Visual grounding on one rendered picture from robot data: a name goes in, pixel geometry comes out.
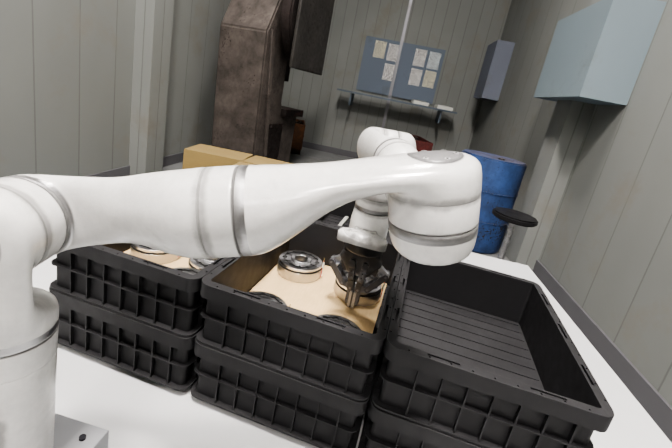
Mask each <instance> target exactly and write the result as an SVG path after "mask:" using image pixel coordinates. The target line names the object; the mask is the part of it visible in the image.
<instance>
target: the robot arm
mask: <svg viewBox="0 0 672 448"><path fill-rule="evenodd" d="M357 154H358V157H359V159H351V160H342V161H333V162H320V163H299V164H269V165H232V166H214V167H200V168H191V169H180V170H170V171H161V172H152V173H145V174H138V175H132V176H124V177H80V176H59V175H40V174H20V175H12V176H5V177H1V178H0V448H53V446H54V432H55V403H56V376H57V349H58V327H59V303H58V301H57V299H56V297H55V296H54V295H53V294H52V293H50V292H48V291H46V290H44V289H41V288H37V287H33V281H32V273H33V268H35V267H36V266H38V265H39V264H41V263H43V262H44V261H46V260H47V259H49V258H50V257H52V256H54V255H56V254H58V253H60V252H63V251H66V250H70V249H74V248H80V247H86V246H94V245H103V244H113V243H132V244H138V245H143V246H147V247H150V248H153V249H156V250H159V251H162V252H165V253H168V254H172V255H176V256H180V257H186V258H194V259H212V258H227V257H242V256H254V255H260V254H264V253H267V252H269V251H271V250H273V249H275V248H277V247H279V246H281V245H282V244H284V243H285V242H287V241H288V240H290V239H291V238H293V237H294V236H296V235H297V234H299V233H300V232H301V231H303V230H304V229H306V228H307V227H308V226H310V225H311V224H312V223H314V222H315V221H317V220H318V219H320V218H321V217H323V216H324V215H326V214H327V213H329V212H331V211H332V210H334V209H336V208H338V207H340V206H342V205H345V204H347V203H349V202H352V201H355V200H356V202H355V206H354V210H353V212H352V215H351V219H350V223H349V228H346V227H342V228H340V229H339V230H338V234H337V239H338V240H340V241H343V242H345V247H344V249H343V250H342V251H341V253H340V254H338V255H332V257H331V258H330V259H329V264H330V266H331V268H332V270H333V272H334V274H335V276H336V278H337V280H338V282H339V284H340V285H344V286H345V287H346V288H347V292H346V296H345V303H347V307H350V308H353V307H354V306H357V304H358V302H359V298H360V294H361V292H365V293H369V292H370V291H372V290H374V289H375V288H377V287H378V286H380V285H381V284H383V283H384V282H386V281H387V280H388V279H389V276H390V271H389V270H386V269H385V268H384V267H383V266H382V263H383V261H382V252H385V251H386V248H387V244H388V242H387V240H386V236H387V232H388V228H389V234H390V238H391V242H392V244H393V246H394V247H395V249H396V250H397V251H398V252H399V253H400V254H401V255H402V256H404V257H405V258H407V259H409V260H411V261H413V262H416V263H419V264H423V265H431V266H445V265H451V264H455V263H458V262H460V261H462V260H464V259H465V258H466V257H468V256H469V255H470V253H471V252H472V250H473V249H474V246H475V242H476V238H477V234H478V226H479V214H480V202H481V191H482V167H481V164H480V162H479V161H478V160H477V159H476V158H475V157H473V156H471V155H469V154H466V153H463V152H456V151H446V150H437V151H426V150H422V151H420V152H418V151H417V150H416V142H415V139H414V137H413V136H412V135H411V134H409V133H405V132H400V131H395V130H389V129H384V128H379V127H369V128H367V129H365V130H364V131H363V132H362V133H361V135H360V137H359V139H358V142H357ZM342 261H343V263H344V266H345V268H346V270H347V271H348V278H347V275H346V273H345V271H344V269H343V267H342V265H341V264H342ZM377 270H378V273H377V276H376V277H375V278H373V279H372V280H370V281H369V282H367V283H364V281H365V278H366V277H369V276H370V275H372V274H373V273H374V272H376V271H377ZM356 275H357V276H359V278H358V281H357V284H356V287H355V282H356Z"/></svg>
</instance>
